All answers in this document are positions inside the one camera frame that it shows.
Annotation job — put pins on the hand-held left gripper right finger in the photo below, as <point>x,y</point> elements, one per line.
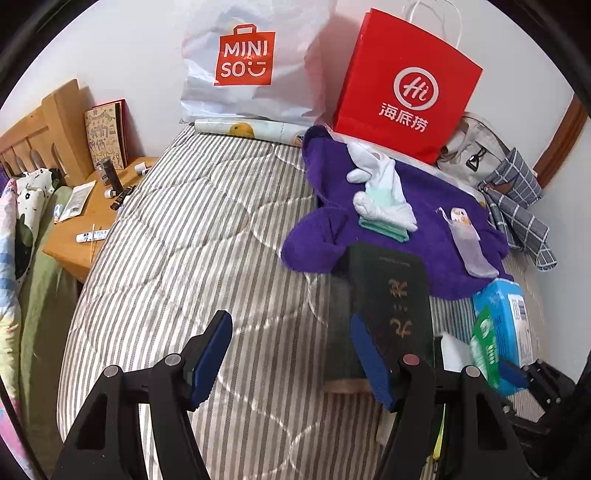
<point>369,364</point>

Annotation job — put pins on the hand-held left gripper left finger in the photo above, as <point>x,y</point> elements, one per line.
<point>207,360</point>

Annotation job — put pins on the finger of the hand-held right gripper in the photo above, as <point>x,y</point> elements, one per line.
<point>513,374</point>

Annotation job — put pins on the dark green plastic packet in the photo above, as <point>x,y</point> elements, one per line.
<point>485,346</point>

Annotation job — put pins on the dark rectangular tea box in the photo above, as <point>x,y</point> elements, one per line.
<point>383,314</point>

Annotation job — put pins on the blue tissue pack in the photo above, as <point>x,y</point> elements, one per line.
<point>505,314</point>

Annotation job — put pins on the purple mesh sachet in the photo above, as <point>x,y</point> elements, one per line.
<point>468,244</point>

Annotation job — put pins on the white sock mint cuff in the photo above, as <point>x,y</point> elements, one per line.
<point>371,161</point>
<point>388,212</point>

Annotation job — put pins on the striped bed mattress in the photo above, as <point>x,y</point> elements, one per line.
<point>161,277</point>

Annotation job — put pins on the purple towel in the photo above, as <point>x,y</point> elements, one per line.
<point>323,221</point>

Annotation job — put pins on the white tube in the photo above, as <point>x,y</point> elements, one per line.
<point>92,236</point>

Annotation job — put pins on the wooden nightstand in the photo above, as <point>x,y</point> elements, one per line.
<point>78,249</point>

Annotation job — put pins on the green bedsheet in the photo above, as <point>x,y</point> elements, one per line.
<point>41,323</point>

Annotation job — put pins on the grey checked cloth bag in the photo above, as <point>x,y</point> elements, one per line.
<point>517,203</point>

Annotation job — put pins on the white flat packet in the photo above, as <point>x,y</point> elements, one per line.
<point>77,201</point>

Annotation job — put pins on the black bottle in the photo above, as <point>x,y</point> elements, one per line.
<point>112,175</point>

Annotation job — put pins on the beige backpack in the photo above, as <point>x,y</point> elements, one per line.
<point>471,147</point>

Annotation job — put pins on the rolled duck print paper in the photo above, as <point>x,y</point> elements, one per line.
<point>249,131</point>

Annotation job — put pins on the floral pillow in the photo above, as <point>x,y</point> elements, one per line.
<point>32,194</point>

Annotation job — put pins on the patterned hardcover book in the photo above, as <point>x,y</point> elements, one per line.
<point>106,136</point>

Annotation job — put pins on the red paper bag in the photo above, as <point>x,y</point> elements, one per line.
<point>406,92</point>

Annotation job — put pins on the wooden headboard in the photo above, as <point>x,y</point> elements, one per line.
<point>51,124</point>

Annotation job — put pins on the white plastic shopping bag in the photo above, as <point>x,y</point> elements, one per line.
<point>249,60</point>

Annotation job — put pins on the brown wooden door frame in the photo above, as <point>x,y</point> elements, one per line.
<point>561,143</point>

